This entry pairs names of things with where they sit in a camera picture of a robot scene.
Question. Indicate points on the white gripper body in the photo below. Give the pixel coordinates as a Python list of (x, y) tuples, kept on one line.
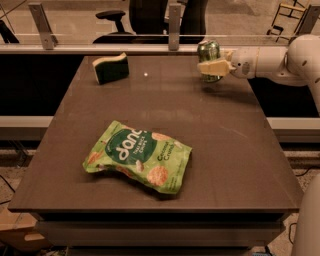
[(242, 65)]

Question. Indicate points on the green soda can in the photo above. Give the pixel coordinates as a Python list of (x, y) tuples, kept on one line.
[(208, 50)]

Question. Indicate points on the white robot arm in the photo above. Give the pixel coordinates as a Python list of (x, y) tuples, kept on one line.
[(295, 65)]

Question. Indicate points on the wooden stool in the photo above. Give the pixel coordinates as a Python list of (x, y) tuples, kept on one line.
[(287, 19)]

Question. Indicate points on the black office chair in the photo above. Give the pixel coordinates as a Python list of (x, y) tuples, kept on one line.
[(147, 20)]

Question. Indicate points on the green yellow sponge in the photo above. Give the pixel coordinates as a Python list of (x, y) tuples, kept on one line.
[(112, 68)]

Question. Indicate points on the green chips bag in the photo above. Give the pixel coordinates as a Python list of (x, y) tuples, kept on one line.
[(153, 159)]

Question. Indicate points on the cardboard box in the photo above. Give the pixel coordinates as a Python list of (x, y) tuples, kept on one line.
[(18, 231)]

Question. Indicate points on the middle metal rail bracket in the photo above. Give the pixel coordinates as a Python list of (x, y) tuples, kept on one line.
[(174, 26)]

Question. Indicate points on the metal rail bracket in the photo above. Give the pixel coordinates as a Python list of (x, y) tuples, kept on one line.
[(309, 19), (174, 26), (48, 39)]

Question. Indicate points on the right metal rail bracket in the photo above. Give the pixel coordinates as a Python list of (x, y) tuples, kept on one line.
[(309, 19)]

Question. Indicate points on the left metal rail bracket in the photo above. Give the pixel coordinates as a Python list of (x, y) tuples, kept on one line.
[(48, 39)]

